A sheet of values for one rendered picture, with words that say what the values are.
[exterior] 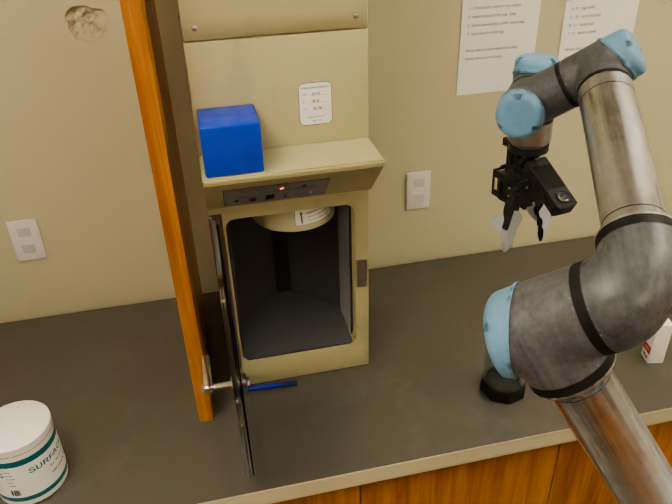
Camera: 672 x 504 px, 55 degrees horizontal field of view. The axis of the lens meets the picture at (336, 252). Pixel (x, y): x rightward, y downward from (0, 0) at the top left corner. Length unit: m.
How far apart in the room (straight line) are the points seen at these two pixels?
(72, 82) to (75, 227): 0.38
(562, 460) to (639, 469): 0.66
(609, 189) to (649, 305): 0.16
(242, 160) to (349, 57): 0.27
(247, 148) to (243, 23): 0.21
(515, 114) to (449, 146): 0.79
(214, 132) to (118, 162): 0.64
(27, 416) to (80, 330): 0.48
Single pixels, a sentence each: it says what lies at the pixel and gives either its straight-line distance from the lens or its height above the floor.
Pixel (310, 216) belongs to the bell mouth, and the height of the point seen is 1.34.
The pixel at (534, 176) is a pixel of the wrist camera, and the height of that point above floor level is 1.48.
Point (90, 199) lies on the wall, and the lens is 1.75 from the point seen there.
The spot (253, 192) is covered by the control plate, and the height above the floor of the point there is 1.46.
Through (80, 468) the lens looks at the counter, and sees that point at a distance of 1.46.
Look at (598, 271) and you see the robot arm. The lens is 0.79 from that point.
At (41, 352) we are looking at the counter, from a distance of 1.78.
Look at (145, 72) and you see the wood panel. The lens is 1.08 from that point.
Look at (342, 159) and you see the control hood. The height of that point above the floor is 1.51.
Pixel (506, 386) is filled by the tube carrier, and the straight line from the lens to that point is 1.47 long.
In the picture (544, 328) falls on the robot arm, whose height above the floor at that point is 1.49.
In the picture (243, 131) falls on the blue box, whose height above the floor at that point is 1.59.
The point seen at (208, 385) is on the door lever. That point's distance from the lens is 1.15.
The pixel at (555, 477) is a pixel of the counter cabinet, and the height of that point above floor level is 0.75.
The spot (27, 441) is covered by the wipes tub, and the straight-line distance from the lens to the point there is 1.33.
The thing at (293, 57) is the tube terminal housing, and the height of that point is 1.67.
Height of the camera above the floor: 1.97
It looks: 31 degrees down
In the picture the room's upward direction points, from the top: 2 degrees counter-clockwise
